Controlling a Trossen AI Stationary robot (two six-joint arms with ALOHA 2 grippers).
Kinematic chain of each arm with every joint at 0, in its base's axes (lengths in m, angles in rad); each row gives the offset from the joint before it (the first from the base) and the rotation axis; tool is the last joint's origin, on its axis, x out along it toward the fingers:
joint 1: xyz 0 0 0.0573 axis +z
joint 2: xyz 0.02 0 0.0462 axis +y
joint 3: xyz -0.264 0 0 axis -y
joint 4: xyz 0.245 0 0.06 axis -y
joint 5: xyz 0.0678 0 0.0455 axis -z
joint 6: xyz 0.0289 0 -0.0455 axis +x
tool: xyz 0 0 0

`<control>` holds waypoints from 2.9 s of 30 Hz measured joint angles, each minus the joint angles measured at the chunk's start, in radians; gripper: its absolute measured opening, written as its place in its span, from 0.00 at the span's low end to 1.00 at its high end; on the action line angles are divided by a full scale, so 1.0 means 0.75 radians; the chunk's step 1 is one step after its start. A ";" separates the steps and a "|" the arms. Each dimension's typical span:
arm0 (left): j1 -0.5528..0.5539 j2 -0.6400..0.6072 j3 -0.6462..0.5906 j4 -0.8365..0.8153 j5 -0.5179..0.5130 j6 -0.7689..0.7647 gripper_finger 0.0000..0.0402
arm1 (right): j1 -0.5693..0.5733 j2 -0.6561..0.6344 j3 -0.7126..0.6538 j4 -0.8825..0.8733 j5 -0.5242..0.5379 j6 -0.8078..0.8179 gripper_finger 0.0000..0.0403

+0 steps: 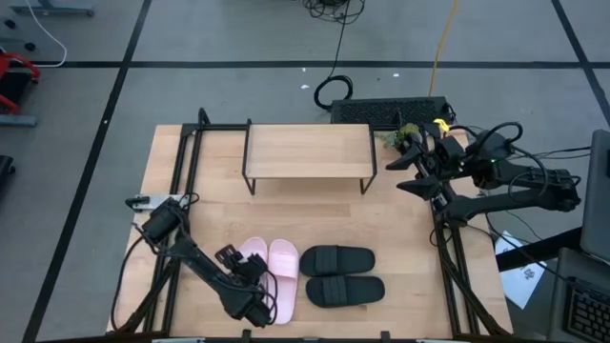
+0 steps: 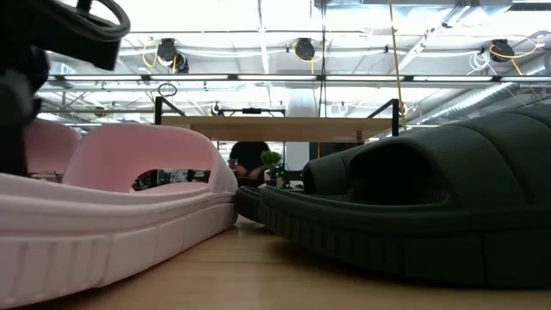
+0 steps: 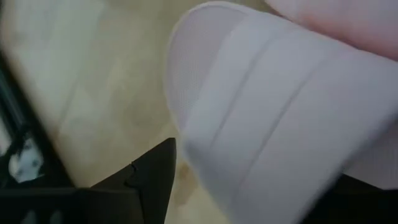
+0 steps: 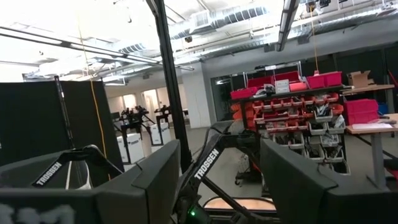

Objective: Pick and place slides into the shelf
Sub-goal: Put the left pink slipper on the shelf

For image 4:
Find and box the wooden desk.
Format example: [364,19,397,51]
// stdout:
[345,112,398,191]

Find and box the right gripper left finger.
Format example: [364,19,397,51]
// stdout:
[0,139,182,224]

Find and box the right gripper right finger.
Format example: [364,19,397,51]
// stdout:
[259,138,398,224]

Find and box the white paper stack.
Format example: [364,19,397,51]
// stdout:
[351,123,393,131]

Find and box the red storage crate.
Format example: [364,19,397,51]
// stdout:
[343,98,379,126]

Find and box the white ceiling vent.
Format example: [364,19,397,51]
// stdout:
[190,9,215,32]

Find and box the wooden shelf board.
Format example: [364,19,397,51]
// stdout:
[340,83,395,96]

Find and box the cardboard box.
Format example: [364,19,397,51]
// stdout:
[347,70,376,88]

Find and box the white station cabinet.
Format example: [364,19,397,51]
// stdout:
[150,122,172,146]
[116,133,146,165]

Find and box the yellow hanging cable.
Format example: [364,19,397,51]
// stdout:
[309,6,320,75]
[76,18,111,181]

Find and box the parts rack with red bins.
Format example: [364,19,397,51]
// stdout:
[229,60,351,175]

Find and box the black partition panel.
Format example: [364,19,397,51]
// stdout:
[0,80,125,167]

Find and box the red plastic bin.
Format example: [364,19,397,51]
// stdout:
[230,86,258,100]
[273,70,301,83]
[306,71,343,90]
[247,76,274,89]

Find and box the white box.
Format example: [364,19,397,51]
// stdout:
[274,79,290,94]

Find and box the spiral ventilation duct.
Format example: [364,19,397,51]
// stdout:
[169,5,398,41]

